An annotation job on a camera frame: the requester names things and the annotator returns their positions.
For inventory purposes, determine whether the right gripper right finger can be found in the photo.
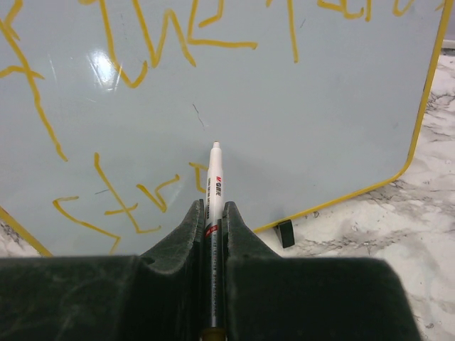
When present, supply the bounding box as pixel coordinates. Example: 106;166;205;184
223;202;421;340

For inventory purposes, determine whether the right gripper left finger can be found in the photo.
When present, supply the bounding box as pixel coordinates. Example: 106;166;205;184
1;200;204;340

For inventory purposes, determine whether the yellow framed whiteboard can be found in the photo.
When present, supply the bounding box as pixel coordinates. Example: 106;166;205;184
1;1;453;256

